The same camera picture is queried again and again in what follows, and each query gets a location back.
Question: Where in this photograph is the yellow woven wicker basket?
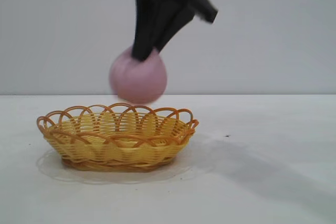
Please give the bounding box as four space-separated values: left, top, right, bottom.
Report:
36 102 200 174

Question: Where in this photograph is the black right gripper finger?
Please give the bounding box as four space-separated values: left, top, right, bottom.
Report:
131 0 169 61
154 0 196 52

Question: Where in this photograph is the pink peach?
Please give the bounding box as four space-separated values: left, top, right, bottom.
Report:
109 46 168 105

